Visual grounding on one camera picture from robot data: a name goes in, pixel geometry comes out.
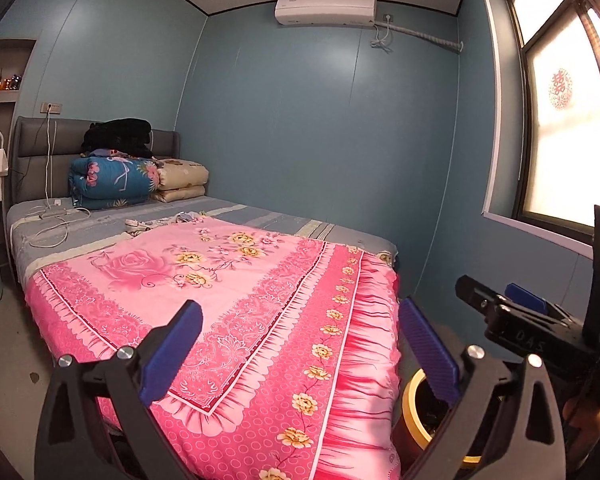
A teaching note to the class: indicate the grey crumpled cloth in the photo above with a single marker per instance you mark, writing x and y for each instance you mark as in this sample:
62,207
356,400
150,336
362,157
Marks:
182,217

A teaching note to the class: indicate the wall socket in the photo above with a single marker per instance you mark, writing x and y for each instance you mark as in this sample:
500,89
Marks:
51,108

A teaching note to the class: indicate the black clothes pile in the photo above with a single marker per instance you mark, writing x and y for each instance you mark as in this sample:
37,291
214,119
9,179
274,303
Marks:
120,135

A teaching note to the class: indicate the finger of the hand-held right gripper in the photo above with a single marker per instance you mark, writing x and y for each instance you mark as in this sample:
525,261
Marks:
480,297
527,299

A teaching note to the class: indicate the window with white frame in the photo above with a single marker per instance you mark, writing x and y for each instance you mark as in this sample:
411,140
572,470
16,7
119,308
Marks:
565,160

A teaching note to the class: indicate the person's right hand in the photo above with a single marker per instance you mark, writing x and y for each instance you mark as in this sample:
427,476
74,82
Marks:
577,407

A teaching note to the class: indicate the beige pillows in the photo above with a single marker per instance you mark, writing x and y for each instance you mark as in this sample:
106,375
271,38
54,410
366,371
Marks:
180,175

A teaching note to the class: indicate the red window sticker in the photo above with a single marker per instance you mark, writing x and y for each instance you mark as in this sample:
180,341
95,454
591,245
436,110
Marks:
560,89

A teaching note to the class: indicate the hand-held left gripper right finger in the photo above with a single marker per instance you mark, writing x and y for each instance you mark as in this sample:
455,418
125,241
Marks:
430,355

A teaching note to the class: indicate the pink floral bedspread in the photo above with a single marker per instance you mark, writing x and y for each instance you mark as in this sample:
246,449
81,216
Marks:
260,310

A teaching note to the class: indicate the black bin with yellow rim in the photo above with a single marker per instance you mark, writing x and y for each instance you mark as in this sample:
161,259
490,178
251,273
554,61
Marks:
411,400

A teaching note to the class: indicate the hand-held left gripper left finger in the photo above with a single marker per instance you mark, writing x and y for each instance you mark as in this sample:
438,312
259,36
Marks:
172,350

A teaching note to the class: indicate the small shelf ornaments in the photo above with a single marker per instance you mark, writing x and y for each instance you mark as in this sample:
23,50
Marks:
2,82

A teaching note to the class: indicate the white wrapped wall pipe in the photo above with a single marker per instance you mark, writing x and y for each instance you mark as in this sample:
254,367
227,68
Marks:
430,36

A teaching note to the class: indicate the blue floral folded quilt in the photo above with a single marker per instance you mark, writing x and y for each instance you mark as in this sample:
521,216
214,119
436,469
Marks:
110,180

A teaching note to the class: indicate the wall shelf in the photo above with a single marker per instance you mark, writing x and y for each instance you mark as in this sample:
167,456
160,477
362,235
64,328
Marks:
0,97

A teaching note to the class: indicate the white air conditioner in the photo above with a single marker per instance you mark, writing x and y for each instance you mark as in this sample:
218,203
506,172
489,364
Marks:
325,7

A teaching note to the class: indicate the grey upholstered headboard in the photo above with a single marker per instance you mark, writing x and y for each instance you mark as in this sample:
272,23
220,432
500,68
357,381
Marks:
30,160

